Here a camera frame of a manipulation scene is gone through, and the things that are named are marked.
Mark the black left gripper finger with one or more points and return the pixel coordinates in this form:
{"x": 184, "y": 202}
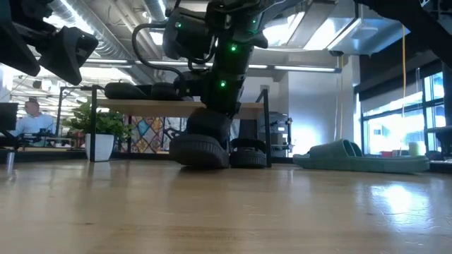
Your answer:
{"x": 17, "y": 49}
{"x": 67, "y": 53}

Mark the teal green rubber slide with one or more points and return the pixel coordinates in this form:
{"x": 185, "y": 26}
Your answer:
{"x": 353, "y": 163}

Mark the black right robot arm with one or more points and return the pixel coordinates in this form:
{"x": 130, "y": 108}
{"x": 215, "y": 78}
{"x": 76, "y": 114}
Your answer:
{"x": 190, "y": 31}

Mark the black computer monitor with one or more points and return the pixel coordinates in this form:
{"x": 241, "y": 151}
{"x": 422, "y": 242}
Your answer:
{"x": 8, "y": 116}

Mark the grey metal cabinet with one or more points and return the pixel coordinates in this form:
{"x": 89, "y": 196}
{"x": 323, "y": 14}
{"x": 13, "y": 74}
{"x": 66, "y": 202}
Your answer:
{"x": 282, "y": 134}

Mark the person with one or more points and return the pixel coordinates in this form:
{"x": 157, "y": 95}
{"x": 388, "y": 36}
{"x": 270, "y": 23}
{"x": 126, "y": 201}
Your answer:
{"x": 33, "y": 121}

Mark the green leafy plant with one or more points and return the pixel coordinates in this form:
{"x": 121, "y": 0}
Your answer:
{"x": 109, "y": 123}

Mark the background wooden table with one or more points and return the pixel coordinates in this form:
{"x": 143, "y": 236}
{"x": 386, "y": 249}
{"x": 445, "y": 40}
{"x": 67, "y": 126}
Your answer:
{"x": 163, "y": 153}

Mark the long ceiling light bar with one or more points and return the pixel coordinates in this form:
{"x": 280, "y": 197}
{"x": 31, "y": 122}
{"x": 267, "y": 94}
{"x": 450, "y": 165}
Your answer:
{"x": 303, "y": 68}

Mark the white plant pot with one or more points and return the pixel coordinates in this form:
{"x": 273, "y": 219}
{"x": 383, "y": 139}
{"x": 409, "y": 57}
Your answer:
{"x": 106, "y": 146}

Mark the small red box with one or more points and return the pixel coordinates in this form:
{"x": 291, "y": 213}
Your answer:
{"x": 386, "y": 154}

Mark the yellow green cup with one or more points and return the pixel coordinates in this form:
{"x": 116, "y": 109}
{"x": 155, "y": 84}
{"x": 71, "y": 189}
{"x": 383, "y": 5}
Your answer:
{"x": 414, "y": 149}

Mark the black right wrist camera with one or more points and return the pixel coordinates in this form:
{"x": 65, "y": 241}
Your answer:
{"x": 194, "y": 84}

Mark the silver spiral air duct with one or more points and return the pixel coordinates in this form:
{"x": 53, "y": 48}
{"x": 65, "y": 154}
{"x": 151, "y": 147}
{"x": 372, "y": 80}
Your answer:
{"x": 106, "y": 46}

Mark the grey wall plate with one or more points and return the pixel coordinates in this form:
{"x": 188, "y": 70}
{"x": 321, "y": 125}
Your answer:
{"x": 264, "y": 87}

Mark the wooden shelf black metal frame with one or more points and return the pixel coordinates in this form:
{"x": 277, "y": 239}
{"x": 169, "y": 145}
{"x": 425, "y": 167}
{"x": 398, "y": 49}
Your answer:
{"x": 152, "y": 108}

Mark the silver round air duct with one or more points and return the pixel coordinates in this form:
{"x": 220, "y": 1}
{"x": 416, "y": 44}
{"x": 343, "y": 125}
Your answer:
{"x": 153, "y": 8}

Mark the silver metal post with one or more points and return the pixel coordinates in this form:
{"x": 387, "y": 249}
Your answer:
{"x": 10, "y": 162}

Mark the dome security camera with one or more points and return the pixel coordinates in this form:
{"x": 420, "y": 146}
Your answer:
{"x": 336, "y": 53}

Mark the black window frame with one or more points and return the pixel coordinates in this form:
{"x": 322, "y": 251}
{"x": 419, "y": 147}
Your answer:
{"x": 424, "y": 106}

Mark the black vertical frame post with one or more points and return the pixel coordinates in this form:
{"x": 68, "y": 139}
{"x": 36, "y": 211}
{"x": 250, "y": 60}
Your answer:
{"x": 448, "y": 106}

